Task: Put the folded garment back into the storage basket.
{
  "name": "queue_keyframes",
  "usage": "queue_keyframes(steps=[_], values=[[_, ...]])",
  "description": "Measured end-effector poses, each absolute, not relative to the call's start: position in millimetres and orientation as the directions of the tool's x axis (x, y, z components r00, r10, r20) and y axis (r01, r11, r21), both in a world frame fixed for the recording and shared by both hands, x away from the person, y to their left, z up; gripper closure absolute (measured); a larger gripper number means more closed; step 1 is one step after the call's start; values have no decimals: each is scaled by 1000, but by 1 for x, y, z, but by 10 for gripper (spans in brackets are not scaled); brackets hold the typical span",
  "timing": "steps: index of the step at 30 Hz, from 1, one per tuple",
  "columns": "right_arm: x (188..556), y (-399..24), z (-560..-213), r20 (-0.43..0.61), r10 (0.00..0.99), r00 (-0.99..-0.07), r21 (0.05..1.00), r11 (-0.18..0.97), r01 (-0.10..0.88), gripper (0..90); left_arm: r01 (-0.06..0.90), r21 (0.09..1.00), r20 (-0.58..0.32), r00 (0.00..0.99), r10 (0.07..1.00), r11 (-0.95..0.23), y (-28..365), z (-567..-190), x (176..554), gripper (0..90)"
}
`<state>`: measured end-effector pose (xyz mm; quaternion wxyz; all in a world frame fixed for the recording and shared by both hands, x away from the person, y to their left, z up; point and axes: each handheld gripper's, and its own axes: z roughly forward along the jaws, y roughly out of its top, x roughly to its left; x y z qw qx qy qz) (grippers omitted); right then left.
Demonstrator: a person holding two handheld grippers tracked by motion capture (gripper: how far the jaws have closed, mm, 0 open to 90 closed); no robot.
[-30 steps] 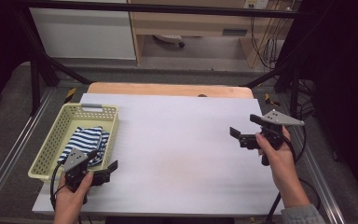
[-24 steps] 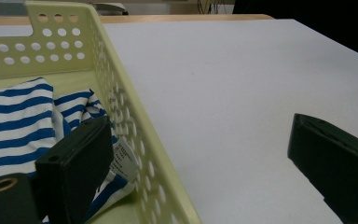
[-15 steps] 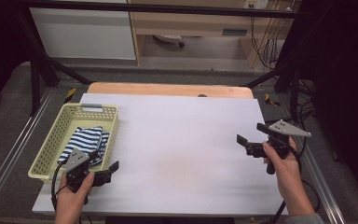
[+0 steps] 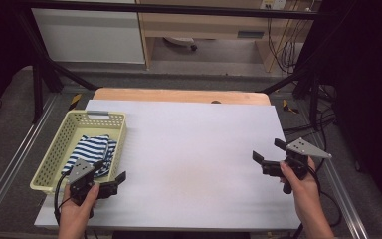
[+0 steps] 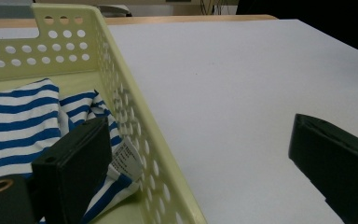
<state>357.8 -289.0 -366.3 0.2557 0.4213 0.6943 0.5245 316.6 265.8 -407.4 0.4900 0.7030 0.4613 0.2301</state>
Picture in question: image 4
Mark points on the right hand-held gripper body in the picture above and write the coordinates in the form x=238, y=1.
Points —
x=296, y=156

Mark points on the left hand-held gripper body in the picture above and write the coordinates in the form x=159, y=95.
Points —
x=83, y=184

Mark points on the blue white striped cloth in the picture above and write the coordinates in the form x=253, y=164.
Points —
x=91, y=151

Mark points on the pale yellow perforated plastic basket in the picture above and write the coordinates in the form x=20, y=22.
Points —
x=79, y=124

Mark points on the person's left hand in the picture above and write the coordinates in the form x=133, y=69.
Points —
x=76, y=207

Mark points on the person's right hand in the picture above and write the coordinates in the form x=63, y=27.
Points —
x=303, y=189

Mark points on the yellow black tape marker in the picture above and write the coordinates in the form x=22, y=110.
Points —
x=290, y=107
x=75, y=101

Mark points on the black metal stand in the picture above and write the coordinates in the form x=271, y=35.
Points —
x=43, y=69
x=306, y=89

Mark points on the white table cover board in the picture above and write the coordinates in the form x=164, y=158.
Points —
x=192, y=159

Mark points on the wooden board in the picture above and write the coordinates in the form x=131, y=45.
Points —
x=179, y=95

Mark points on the black curtain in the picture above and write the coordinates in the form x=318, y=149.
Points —
x=368, y=83

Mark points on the white cabinet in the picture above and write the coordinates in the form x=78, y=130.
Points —
x=89, y=35

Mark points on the office chair base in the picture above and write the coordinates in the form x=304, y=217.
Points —
x=180, y=41

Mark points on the wooden desk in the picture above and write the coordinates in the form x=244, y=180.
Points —
x=205, y=23

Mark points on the aluminium rail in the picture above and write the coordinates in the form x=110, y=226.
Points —
x=16, y=156
x=341, y=195

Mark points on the white wall power outlet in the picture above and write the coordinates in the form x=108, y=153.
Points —
x=273, y=4

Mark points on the black horizontal frame bar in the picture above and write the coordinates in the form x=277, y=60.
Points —
x=165, y=9

